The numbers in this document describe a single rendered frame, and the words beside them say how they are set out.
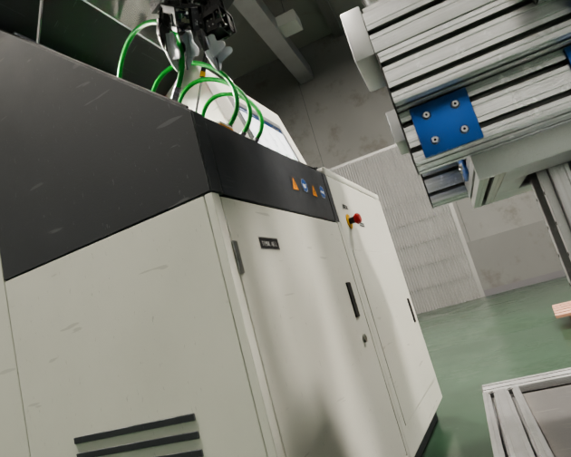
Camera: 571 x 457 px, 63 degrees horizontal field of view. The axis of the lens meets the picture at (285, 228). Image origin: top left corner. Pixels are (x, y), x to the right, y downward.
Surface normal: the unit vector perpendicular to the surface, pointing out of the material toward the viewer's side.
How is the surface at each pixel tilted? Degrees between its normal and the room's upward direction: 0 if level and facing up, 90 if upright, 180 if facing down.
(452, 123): 90
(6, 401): 90
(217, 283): 90
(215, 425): 90
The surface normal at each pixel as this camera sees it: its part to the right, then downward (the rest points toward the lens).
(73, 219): -0.43, -0.07
